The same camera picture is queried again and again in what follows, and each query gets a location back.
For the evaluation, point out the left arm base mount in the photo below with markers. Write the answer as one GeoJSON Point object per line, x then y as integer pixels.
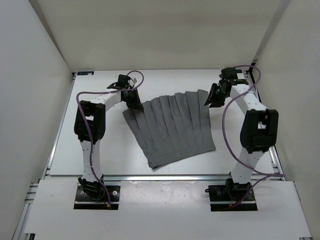
{"type": "Point", "coordinates": [92, 196]}

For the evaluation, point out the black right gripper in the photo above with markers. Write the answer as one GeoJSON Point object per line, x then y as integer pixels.
{"type": "Point", "coordinates": [212, 98]}

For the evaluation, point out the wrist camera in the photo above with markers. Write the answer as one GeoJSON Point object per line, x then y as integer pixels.
{"type": "Point", "coordinates": [125, 82]}
{"type": "Point", "coordinates": [228, 73]}

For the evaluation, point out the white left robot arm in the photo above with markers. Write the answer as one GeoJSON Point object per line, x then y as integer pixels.
{"type": "Point", "coordinates": [90, 127]}

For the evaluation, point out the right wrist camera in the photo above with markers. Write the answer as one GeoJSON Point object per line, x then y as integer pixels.
{"type": "Point", "coordinates": [228, 73]}

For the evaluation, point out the blue corner label left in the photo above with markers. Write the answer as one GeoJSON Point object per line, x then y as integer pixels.
{"type": "Point", "coordinates": [85, 73]}

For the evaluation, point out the aluminium left side rail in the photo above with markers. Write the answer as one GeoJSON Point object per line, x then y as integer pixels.
{"type": "Point", "coordinates": [55, 143]}

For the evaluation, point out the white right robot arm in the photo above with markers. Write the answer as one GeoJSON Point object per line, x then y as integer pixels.
{"type": "Point", "coordinates": [258, 132]}

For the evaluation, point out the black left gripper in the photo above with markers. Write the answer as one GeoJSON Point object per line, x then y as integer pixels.
{"type": "Point", "coordinates": [137, 104]}

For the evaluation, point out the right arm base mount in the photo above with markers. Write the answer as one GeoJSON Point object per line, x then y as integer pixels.
{"type": "Point", "coordinates": [237, 197]}

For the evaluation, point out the aluminium table edge rail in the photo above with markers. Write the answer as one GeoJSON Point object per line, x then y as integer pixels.
{"type": "Point", "coordinates": [117, 178]}

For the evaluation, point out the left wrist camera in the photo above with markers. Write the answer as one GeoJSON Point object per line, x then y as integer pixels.
{"type": "Point", "coordinates": [125, 82]}

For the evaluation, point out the grey pleated skirt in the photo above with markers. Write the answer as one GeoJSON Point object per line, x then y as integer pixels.
{"type": "Point", "coordinates": [171, 128]}

